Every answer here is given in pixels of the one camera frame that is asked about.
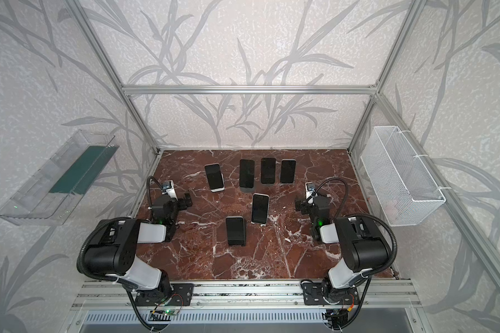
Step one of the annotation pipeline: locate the white-edged phone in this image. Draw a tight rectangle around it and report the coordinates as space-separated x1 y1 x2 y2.
251 194 269 225

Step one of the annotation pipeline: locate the black phone front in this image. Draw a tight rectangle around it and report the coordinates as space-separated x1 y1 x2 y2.
226 216 246 244

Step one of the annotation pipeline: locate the black phone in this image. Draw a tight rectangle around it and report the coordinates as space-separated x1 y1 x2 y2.
239 159 255 189
226 216 246 244
261 158 276 185

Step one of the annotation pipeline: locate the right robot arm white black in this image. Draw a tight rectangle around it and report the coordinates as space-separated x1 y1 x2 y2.
295 196 398 297

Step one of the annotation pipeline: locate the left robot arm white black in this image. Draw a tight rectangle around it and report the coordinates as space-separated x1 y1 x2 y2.
76 192 193 298

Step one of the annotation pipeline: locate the purple-edged phone far left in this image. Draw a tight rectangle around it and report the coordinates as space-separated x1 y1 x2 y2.
204 164 225 190

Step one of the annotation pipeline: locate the silver-edged phone rear right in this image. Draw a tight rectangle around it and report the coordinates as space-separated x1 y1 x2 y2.
280 160 297 184

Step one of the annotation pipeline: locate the black phone rear middle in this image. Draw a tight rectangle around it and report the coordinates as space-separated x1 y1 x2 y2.
261 158 276 185

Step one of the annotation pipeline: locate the grey round-base stand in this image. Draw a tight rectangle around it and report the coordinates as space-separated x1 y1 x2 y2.
239 187 255 194

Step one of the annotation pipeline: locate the black phone on grey stand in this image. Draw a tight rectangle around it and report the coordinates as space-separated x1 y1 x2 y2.
239 159 255 189

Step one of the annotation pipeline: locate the green circuit board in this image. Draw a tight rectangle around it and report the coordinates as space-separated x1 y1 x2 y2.
151 308 181 319

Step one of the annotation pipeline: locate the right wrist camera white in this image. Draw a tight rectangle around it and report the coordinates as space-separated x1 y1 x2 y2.
305 182 317 201

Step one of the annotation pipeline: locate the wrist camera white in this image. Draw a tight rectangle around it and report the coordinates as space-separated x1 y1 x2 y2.
305 182 317 201
161 180 177 198

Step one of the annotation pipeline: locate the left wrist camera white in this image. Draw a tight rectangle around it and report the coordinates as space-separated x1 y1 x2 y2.
161 180 177 198

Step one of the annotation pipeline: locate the right black corrugated cable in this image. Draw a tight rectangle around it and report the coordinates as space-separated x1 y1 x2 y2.
316 177 398 278

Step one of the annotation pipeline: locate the white wire mesh basket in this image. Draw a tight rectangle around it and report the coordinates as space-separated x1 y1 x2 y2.
361 126 446 226

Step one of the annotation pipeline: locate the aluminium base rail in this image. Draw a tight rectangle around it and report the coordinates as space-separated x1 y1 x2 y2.
70 279 422 311

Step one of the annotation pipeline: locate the clear plastic wall bin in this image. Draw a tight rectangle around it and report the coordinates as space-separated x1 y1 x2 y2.
0 130 119 226

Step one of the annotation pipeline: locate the aluminium frame crossbar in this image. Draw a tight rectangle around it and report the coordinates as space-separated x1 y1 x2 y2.
122 85 376 95

